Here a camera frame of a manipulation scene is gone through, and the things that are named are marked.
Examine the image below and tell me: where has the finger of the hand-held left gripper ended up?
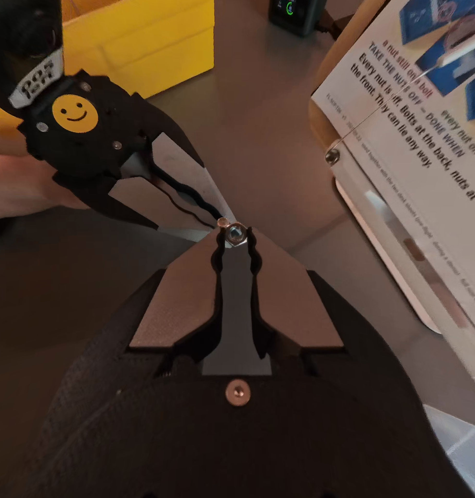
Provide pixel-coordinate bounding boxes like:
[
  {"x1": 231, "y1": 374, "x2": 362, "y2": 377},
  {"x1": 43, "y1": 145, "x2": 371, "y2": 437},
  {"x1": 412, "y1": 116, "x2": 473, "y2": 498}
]
[
  {"x1": 146, "y1": 132, "x2": 238, "y2": 228},
  {"x1": 107, "y1": 177, "x2": 222, "y2": 243}
]

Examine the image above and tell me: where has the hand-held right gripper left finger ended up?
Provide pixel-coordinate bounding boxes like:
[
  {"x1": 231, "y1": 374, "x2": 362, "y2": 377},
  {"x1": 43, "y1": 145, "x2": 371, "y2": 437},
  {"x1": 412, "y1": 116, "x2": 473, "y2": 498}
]
[{"x1": 129, "y1": 227, "x2": 225, "y2": 362}]

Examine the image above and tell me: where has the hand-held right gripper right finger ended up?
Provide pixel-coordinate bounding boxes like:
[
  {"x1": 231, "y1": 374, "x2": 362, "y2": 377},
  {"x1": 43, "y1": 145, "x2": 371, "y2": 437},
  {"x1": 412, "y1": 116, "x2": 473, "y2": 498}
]
[{"x1": 245, "y1": 227, "x2": 344, "y2": 362}]

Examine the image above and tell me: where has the silver hex nut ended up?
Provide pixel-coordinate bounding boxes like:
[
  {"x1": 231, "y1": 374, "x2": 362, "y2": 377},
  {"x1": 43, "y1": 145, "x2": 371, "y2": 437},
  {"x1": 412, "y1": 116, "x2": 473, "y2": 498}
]
[{"x1": 224, "y1": 223, "x2": 248, "y2": 250}]

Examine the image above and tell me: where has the person's left hand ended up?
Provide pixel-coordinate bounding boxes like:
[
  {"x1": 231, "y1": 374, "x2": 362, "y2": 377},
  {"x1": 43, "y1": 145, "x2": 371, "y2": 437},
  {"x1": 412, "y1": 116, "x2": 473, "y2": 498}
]
[{"x1": 0, "y1": 153, "x2": 91, "y2": 222}]

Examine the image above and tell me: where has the yellow box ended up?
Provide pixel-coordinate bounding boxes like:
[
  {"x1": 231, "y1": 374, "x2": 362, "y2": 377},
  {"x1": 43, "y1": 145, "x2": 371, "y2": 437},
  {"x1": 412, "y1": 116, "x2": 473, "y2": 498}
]
[{"x1": 0, "y1": 0, "x2": 215, "y2": 131}]

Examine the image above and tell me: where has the white stand base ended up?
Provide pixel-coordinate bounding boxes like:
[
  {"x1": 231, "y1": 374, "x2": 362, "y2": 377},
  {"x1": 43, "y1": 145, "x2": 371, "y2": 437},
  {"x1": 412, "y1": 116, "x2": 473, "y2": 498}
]
[{"x1": 334, "y1": 177, "x2": 445, "y2": 336}]

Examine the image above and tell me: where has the black device with screen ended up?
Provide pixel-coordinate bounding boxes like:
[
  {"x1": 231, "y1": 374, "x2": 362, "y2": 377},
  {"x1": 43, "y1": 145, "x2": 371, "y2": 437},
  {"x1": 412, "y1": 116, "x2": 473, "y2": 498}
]
[{"x1": 268, "y1": 0, "x2": 328, "y2": 38}]

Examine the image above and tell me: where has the instruction sheet on wooden stand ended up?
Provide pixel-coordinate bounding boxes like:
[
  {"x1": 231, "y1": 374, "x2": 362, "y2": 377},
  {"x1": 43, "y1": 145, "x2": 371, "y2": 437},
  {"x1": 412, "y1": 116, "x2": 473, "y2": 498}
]
[{"x1": 308, "y1": 0, "x2": 391, "y2": 161}]

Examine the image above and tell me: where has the printed instruction sheet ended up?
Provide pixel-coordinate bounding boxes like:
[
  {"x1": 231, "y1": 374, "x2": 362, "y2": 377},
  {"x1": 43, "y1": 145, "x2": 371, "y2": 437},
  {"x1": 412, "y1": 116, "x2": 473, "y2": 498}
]
[{"x1": 310, "y1": 0, "x2": 475, "y2": 312}]

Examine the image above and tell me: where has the white textured sheet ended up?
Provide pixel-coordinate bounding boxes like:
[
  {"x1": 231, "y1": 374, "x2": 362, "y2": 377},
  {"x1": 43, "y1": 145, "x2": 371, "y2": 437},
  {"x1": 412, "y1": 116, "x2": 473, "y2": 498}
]
[{"x1": 422, "y1": 403, "x2": 475, "y2": 498}]

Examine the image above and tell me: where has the thin metal wire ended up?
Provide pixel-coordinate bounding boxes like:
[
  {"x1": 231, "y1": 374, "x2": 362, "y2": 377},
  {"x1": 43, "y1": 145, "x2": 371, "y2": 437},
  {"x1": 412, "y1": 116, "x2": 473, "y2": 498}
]
[{"x1": 331, "y1": 39, "x2": 475, "y2": 156}]

